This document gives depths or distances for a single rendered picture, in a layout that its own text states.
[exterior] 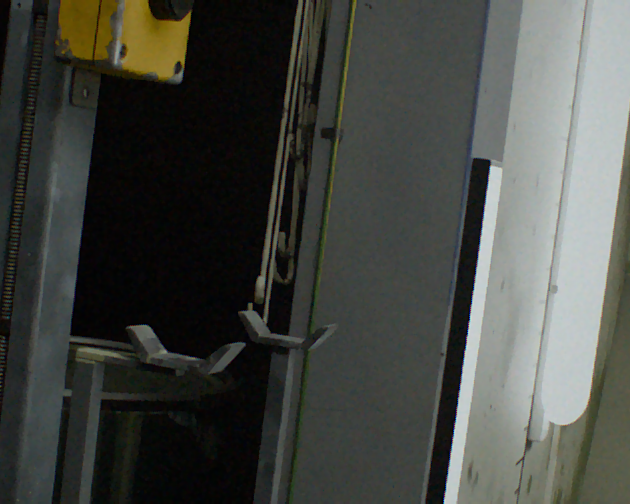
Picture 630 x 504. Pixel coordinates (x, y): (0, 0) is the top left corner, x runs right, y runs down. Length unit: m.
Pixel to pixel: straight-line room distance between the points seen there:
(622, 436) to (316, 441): 1.69
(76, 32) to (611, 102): 1.22
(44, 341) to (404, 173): 0.53
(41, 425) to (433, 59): 0.62
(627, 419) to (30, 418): 2.21
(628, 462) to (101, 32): 2.26
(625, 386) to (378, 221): 1.77
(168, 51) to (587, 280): 1.14
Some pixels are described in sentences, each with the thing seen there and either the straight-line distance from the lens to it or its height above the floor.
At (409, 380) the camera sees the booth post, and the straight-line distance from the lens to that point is 1.43.
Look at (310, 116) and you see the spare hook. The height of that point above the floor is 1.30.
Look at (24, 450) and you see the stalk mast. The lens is 1.04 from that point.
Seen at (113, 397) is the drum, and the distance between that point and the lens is 1.93.
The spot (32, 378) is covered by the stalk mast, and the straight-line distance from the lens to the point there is 1.03.
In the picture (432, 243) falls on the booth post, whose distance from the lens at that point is 1.41.
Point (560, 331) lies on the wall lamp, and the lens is 2.06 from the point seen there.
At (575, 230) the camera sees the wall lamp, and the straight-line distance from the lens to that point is 2.05.
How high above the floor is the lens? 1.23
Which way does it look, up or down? 3 degrees down
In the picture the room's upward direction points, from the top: 7 degrees clockwise
